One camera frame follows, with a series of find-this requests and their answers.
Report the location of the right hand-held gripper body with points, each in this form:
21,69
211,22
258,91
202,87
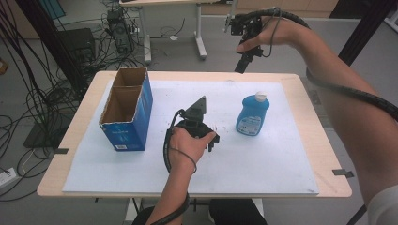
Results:
248,26

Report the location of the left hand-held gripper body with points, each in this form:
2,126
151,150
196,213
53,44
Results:
195,120

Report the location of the blue bottle with white cap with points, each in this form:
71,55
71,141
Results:
250,114

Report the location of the blue cardboard box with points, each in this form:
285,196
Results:
131,131

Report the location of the person's left hand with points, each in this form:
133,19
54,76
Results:
184,150

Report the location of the person's right hand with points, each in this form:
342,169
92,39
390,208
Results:
281,33

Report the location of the white desk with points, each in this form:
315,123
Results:
199,34

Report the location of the white foam board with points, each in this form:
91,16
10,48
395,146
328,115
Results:
250,162

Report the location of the person's dark trousers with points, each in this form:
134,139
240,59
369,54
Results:
234,214

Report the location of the black computer tower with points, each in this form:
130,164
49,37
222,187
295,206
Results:
119,31

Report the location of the black stand pole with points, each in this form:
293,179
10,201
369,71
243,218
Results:
366,28
53,43

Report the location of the black table clip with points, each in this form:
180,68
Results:
61,151
342,172

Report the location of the black equipment box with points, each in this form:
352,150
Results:
78,43

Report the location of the white power strip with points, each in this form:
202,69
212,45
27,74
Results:
6,177

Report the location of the white shirt sleeve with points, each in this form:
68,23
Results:
385,207

